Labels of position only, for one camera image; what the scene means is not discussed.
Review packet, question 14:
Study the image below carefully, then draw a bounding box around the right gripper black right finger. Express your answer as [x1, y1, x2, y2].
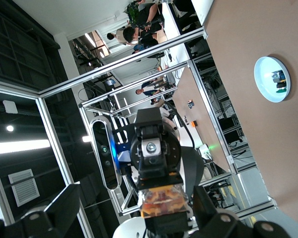
[191, 185, 291, 238]

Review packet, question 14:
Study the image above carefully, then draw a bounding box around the person in blue shirt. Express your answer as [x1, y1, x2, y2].
[135, 84, 163, 98]

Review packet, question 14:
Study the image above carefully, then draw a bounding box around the brown neighbouring table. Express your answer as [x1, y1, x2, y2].
[172, 66, 231, 172]

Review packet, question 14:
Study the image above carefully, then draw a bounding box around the green plant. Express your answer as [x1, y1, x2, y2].
[126, 1, 141, 24]

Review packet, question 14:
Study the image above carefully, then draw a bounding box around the long strip light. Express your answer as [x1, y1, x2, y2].
[0, 139, 51, 156]

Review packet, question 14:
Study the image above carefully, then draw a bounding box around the long white desk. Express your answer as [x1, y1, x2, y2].
[161, 1, 204, 72]

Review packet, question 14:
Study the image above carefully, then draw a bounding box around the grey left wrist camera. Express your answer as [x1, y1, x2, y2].
[90, 118, 123, 191]

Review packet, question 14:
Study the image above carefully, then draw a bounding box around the light blue round plate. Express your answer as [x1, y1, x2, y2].
[253, 56, 292, 103]

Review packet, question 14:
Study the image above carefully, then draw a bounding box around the aluminium frame post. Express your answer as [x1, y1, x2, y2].
[206, 195, 279, 221]
[187, 59, 238, 174]
[38, 26, 209, 99]

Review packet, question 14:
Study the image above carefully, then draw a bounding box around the white wall box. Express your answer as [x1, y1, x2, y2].
[2, 100, 19, 115]

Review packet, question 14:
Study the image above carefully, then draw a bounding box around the white wall vent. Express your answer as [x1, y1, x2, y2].
[7, 169, 40, 208]

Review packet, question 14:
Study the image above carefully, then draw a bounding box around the aluminium frame beam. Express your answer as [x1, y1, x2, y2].
[36, 95, 95, 238]
[78, 60, 192, 110]
[0, 78, 44, 99]

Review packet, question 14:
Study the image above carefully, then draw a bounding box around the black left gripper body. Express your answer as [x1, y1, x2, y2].
[130, 108, 182, 178]

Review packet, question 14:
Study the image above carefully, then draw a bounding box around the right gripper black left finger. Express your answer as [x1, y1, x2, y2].
[0, 183, 81, 238]

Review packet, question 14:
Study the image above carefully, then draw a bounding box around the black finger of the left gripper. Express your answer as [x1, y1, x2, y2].
[136, 126, 184, 191]

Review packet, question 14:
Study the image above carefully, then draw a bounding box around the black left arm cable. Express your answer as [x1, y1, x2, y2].
[163, 101, 196, 149]

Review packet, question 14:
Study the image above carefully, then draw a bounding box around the person in beige shirt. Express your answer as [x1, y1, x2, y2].
[106, 28, 127, 46]

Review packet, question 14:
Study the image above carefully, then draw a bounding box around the person in black shirt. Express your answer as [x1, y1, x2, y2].
[123, 1, 167, 47]

